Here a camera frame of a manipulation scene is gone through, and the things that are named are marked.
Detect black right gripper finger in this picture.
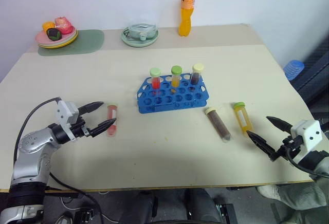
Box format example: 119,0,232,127
246,130,278,159
266,116,294,133

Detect red tube light green cap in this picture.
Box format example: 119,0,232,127
150,67,162,97

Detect orange tube green cap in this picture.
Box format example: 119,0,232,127
171,65,183,94

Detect pink toy peach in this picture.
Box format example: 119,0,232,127
54,16,74,35

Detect yellow plate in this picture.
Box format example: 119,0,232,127
38,31,79,49

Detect pink plate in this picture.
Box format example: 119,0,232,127
34,26,78,46

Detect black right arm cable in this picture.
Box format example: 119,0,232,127
286,146,329,179

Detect dark brown tube cream cap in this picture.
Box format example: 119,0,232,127
190,63,205,86

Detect blue test tube rack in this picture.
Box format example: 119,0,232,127
136,74,210,115

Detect dark rounded shape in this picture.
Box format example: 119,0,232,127
184,188,222,224
120,190,158,224

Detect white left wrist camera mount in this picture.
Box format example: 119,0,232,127
54,100,80,141

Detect green placemat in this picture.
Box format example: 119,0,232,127
37,29,105,57

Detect light green plate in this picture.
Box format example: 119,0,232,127
121,26,159,48

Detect blue water bottle cap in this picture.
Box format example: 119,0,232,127
283,59,305,81

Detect yellow tube green cap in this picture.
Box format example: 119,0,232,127
233,101,254,136

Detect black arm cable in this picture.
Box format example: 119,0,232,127
286,146,329,179
13,96,61,163

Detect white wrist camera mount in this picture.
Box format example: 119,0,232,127
290,120,322,151
54,100,80,141

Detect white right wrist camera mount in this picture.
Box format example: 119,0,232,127
290,120,322,151

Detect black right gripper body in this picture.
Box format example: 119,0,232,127
269,136,303,162

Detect black chair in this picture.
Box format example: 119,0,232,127
290,34,329,111

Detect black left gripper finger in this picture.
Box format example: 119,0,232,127
78,101,104,115
89,118,118,138

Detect black floor cable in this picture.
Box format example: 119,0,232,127
48,172,104,224

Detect dark brown toy fruit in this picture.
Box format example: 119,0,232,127
46,27,62,42

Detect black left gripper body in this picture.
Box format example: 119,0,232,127
69,117,93,139

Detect orange soda bottle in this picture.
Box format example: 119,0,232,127
178,0,197,38

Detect orange toy fruit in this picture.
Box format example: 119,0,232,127
42,21,56,33

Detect pink tube pink cap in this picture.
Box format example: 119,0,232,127
106,102,119,138

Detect brown tube beige cap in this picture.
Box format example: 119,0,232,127
204,106,232,144

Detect black box under table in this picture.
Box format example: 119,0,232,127
215,202,238,224

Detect grey ribbed fabric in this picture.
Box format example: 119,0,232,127
256,177,329,224

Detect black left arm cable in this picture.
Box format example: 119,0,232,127
13,96,61,163

